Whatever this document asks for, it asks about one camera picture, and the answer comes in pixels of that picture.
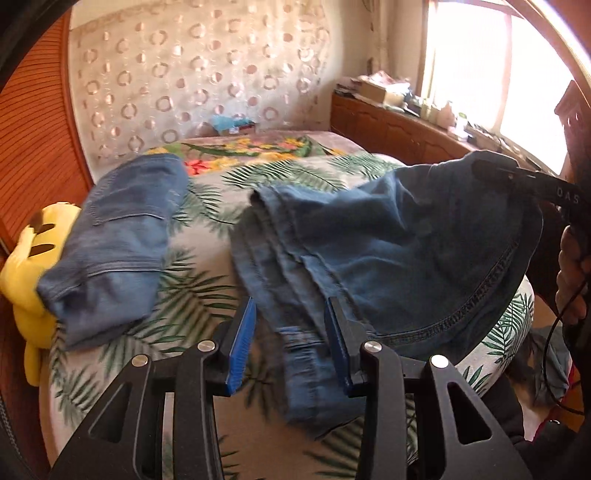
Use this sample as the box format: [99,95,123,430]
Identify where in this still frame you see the person's dark clothing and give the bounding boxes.
[480,378,591,480]

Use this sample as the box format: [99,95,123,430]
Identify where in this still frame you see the sheer curtain with circles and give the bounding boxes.
[69,0,340,162]

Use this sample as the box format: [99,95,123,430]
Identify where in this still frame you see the dark cloth pile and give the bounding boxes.
[508,323,575,407]

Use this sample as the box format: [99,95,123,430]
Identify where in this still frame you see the black cable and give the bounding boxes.
[540,272,587,416]

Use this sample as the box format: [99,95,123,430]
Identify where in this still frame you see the light blue denim pants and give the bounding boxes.
[36,154,189,352]

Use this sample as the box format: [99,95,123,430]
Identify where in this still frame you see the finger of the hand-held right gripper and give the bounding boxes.
[471,159,583,206]

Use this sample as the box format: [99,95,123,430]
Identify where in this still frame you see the floral printed blanket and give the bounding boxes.
[145,130,365,178]

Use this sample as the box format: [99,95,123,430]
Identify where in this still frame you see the row of small bottles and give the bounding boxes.
[406,92,546,162]

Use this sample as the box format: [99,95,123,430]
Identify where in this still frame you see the wooden slatted wardrobe door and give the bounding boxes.
[0,11,93,259]

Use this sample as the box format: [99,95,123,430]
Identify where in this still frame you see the palm leaf printed blanket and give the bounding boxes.
[39,152,536,480]

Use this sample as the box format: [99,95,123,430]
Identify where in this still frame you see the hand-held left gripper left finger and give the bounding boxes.
[46,296,258,480]

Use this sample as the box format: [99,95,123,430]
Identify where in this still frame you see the wooden framed window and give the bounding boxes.
[416,0,578,158]

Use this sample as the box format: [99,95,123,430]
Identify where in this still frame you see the person's right hand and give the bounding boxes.
[556,225,591,324]

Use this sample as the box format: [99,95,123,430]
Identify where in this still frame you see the wooden window cabinet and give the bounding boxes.
[330,90,568,176]

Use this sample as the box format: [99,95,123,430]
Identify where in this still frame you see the open cardboard box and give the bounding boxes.
[360,79,407,104]

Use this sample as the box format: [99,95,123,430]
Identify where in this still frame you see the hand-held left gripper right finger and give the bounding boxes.
[324,298,534,480]

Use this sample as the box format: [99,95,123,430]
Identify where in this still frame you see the yellow plush toy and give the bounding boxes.
[0,202,84,386]

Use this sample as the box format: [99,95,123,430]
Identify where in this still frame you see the dark blue denim pants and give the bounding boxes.
[230,151,546,437]

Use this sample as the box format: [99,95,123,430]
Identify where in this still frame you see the white pink plastic bag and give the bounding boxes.
[369,71,411,86]

